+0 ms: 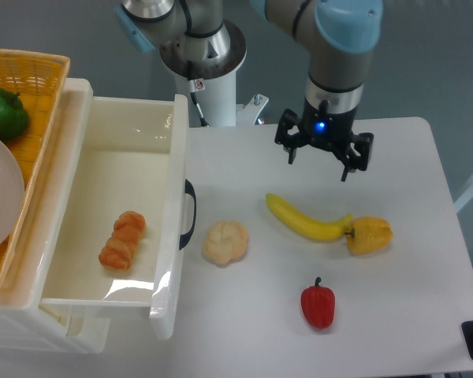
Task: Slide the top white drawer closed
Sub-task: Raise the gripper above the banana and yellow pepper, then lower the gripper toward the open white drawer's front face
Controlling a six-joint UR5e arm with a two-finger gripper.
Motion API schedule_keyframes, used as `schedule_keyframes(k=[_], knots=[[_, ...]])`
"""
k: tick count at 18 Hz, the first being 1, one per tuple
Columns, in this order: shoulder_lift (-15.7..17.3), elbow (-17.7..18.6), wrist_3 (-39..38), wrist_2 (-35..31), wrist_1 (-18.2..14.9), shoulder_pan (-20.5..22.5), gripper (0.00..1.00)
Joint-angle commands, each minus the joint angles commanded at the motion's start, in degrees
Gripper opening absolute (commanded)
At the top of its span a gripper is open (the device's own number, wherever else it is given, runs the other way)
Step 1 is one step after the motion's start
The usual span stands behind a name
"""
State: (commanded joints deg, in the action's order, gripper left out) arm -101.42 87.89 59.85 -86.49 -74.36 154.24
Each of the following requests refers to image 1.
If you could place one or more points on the orange woven basket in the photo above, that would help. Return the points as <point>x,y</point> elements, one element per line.
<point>39,78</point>

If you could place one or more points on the red bell pepper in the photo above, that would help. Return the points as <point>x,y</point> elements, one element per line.
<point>318,305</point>

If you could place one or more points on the yellow banana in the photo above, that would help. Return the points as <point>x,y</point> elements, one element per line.
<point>326,231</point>

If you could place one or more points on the brown twisted bread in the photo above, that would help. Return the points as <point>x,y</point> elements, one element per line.
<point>119,251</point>

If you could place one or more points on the white drawer cabinet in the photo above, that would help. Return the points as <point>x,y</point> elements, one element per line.
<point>22,324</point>

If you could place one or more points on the green bell pepper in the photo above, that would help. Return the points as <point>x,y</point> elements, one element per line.
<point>14,119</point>

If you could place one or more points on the yellow bell pepper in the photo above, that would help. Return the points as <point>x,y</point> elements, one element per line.
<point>368,234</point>

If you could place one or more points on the beige plate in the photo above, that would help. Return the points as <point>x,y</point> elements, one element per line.
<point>11,191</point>

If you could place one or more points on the pale round bread bun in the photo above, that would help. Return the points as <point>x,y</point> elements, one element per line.
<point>226,241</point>

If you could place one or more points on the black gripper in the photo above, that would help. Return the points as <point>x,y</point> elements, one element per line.
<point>326,131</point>

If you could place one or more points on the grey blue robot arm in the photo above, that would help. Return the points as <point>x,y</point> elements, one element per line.
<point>339,37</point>

